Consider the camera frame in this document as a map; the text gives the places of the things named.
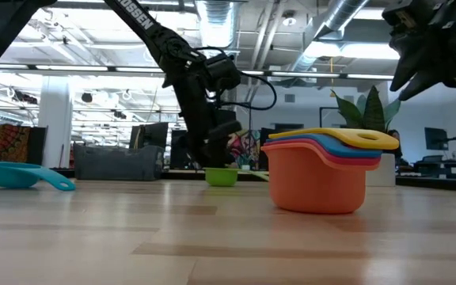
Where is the black aluminium table frame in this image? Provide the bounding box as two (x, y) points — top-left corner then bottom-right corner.
(0, 165), (456, 191)

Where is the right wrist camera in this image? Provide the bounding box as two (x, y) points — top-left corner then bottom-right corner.
(382, 1), (417, 32)

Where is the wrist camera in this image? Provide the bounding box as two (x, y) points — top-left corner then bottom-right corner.
(205, 52), (242, 91)
(382, 1), (417, 32)

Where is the white plant pot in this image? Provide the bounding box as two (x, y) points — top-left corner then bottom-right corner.
(365, 153), (396, 187)

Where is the teal measuring cup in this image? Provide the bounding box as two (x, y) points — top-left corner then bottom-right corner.
(0, 161), (77, 192)

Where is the white column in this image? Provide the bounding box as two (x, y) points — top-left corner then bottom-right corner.
(37, 75), (74, 169)

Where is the blue measuring cup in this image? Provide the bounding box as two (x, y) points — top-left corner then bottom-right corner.
(265, 133), (383, 159)

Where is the colourful mural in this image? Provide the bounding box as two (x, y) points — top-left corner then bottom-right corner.
(227, 129), (261, 169)

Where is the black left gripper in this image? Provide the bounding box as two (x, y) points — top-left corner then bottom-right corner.
(172, 59), (243, 168)

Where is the monitor on arm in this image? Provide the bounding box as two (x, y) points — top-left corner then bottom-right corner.
(424, 126), (450, 151)

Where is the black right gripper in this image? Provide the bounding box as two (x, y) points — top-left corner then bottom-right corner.
(389, 0), (456, 101)

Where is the dark grey basket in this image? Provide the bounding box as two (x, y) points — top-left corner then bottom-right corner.
(73, 142), (165, 182)

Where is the patterned orange artwork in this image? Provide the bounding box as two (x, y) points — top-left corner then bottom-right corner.
(0, 123), (31, 163)

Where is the green artificial plant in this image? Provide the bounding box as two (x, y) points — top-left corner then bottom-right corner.
(330, 85), (402, 134)

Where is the orange measuring cup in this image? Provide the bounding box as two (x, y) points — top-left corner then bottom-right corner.
(261, 142), (382, 215)

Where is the dark monitor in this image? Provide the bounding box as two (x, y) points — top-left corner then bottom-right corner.
(128, 121), (169, 150)

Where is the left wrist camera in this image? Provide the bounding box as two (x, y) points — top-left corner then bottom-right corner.
(205, 52), (242, 91)

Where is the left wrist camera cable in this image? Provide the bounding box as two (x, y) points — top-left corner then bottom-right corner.
(211, 46), (277, 112)

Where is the person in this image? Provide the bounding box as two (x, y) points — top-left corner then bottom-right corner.
(386, 129), (408, 167)

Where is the green measuring cup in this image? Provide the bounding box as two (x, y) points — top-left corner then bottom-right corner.
(203, 167), (271, 188)

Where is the yellow measuring cup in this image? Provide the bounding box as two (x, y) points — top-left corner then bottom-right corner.
(268, 127), (400, 150)

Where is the red measuring cup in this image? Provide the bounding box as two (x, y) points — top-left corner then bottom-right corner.
(263, 137), (382, 167)

